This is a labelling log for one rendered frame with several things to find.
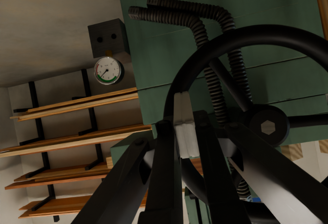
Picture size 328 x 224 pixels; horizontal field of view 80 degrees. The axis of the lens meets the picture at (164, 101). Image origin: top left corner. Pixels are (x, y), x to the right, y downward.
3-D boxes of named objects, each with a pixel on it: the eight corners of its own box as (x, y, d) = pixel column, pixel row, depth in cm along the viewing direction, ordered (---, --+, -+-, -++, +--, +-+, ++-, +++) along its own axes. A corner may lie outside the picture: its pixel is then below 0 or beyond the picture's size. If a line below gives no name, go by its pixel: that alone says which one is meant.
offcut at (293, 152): (287, 138, 50) (290, 154, 50) (276, 142, 49) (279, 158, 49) (300, 140, 47) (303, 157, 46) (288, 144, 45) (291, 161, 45)
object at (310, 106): (325, 93, 44) (329, 112, 44) (281, 94, 64) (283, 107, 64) (151, 124, 49) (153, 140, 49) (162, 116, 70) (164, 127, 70)
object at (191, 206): (203, 193, 81) (210, 229, 81) (202, 184, 90) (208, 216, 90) (183, 195, 82) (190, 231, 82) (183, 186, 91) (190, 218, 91)
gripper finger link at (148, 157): (180, 166, 13) (136, 173, 13) (178, 129, 18) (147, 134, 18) (175, 147, 12) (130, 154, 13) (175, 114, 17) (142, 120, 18)
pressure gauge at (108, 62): (116, 44, 43) (123, 81, 43) (122, 49, 47) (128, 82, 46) (89, 50, 44) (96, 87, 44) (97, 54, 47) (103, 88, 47)
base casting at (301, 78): (329, 51, 43) (338, 92, 43) (250, 77, 100) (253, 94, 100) (134, 90, 49) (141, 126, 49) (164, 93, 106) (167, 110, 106)
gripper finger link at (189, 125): (183, 123, 14) (194, 121, 14) (181, 91, 20) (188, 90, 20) (191, 158, 15) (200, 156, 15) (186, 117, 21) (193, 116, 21)
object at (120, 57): (118, 17, 45) (124, 51, 45) (133, 33, 58) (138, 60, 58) (84, 25, 46) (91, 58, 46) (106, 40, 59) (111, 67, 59)
